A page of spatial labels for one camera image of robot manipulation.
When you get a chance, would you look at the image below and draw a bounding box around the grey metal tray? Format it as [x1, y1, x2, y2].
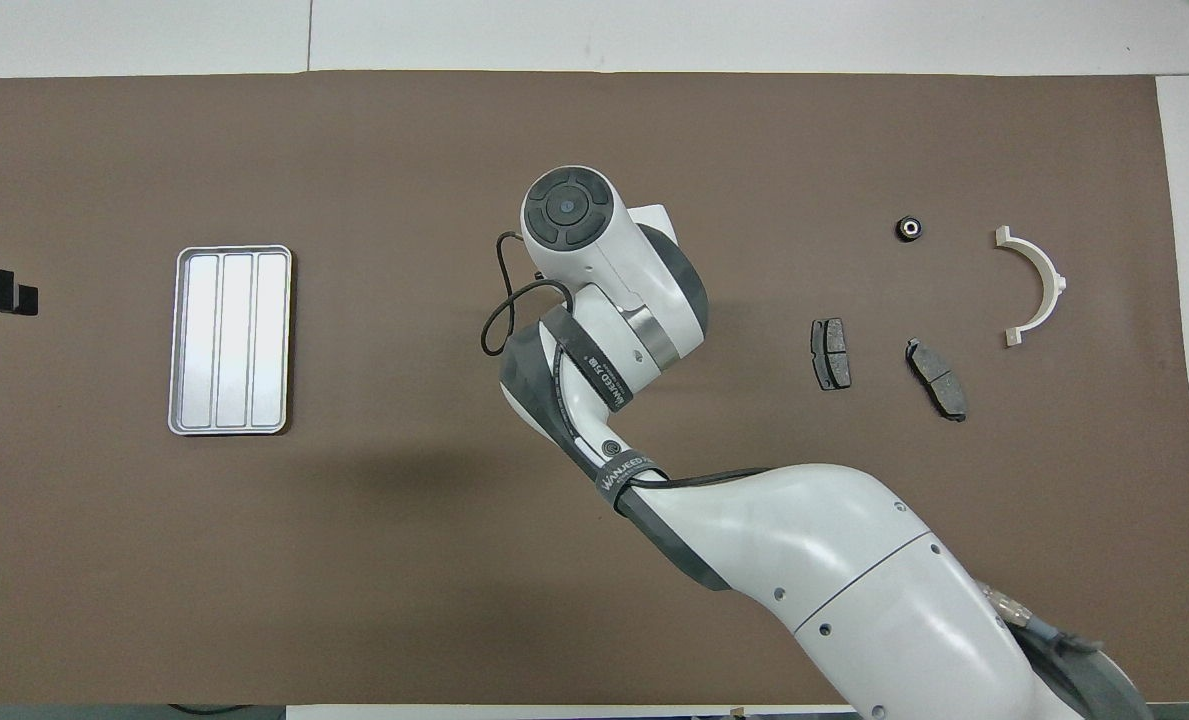
[167, 245, 294, 437]

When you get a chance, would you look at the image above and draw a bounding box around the brown table mat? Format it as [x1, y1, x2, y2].
[0, 70, 1189, 706]

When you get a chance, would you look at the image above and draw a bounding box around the rectangular dark grey brake pad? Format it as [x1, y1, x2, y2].
[810, 317, 853, 392]

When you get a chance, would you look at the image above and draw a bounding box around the slanted dark grey brake pad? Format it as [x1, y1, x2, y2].
[905, 339, 969, 423]

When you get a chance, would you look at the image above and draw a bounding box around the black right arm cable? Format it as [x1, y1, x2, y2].
[481, 232, 785, 491]

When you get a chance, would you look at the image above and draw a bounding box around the white curved plastic bracket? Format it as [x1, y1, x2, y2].
[994, 225, 1068, 348]

